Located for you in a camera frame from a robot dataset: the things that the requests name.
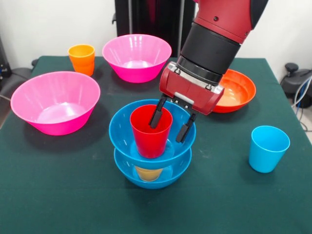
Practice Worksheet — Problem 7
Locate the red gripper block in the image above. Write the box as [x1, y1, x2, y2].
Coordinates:
[149, 65, 225, 143]

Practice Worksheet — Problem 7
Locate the red plastic cup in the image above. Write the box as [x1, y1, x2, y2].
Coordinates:
[130, 104, 173, 159]

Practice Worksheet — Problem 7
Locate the blue plastic bowl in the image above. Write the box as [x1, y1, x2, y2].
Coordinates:
[114, 147, 193, 190]
[108, 99, 196, 170]

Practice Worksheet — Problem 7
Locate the yellow plastic cup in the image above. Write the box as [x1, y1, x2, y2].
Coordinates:
[135, 166, 163, 182]

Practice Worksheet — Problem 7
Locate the pink plastic bowl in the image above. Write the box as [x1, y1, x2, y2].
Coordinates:
[102, 34, 172, 83]
[10, 71, 101, 136]

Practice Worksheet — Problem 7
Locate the red-orange plastic bowl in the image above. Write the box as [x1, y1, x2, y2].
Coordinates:
[212, 69, 257, 114]

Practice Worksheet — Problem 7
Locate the dark green table cloth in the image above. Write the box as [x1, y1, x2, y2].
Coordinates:
[0, 55, 312, 234]

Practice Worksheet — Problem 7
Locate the light blue plastic cup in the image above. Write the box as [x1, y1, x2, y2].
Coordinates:
[249, 125, 291, 174]

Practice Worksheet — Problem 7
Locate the orange plastic cup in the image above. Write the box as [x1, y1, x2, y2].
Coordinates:
[67, 44, 96, 77]

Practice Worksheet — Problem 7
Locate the black upright post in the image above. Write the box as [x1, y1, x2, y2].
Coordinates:
[112, 0, 199, 53]

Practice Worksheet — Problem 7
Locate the tangle of floor cables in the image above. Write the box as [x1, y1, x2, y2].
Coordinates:
[291, 78, 312, 132]

